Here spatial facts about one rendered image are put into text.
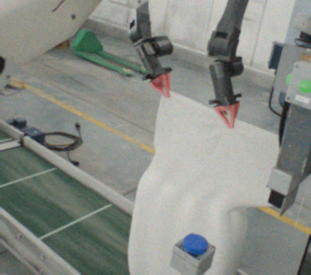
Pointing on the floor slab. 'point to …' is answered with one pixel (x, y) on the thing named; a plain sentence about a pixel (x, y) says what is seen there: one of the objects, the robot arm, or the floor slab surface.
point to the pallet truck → (87, 38)
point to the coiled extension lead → (66, 145)
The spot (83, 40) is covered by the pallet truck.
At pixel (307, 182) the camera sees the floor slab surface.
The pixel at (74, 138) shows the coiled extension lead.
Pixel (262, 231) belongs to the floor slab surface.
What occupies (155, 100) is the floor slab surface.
